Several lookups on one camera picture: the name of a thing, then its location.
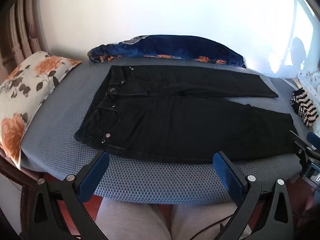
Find brown patterned curtain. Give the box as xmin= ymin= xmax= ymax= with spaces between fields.
xmin=0 ymin=0 xmax=50 ymax=78

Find black white striped sock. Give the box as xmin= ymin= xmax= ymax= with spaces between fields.
xmin=290 ymin=87 xmax=319 ymax=127

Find grey mesh mat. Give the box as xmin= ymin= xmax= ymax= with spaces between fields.
xmin=20 ymin=56 xmax=315 ymax=204

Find white orange floral pillow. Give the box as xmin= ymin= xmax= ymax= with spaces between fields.
xmin=0 ymin=51 xmax=82 ymax=168

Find person's right hand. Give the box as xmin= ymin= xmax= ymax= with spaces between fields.
xmin=300 ymin=181 xmax=320 ymax=220

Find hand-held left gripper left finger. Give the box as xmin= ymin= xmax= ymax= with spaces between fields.
xmin=21 ymin=150 xmax=110 ymax=240

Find black pants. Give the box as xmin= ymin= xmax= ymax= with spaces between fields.
xmin=74 ymin=65 xmax=299 ymax=164

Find thin black cable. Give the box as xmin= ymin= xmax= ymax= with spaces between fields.
xmin=192 ymin=214 xmax=237 ymax=240

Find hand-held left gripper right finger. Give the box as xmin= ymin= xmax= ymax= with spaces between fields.
xmin=212 ymin=151 xmax=298 ymax=240

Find person's right leg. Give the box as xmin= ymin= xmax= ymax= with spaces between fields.
xmin=170 ymin=201 xmax=253 ymax=240

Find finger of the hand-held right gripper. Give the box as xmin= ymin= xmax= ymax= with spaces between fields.
xmin=289 ymin=130 xmax=313 ymax=164
xmin=307 ymin=131 xmax=320 ymax=152

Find white lace cloth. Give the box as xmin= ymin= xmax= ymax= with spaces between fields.
xmin=297 ymin=70 xmax=320 ymax=100

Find blue floral blanket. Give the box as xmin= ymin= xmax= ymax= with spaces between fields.
xmin=87 ymin=34 xmax=247 ymax=68

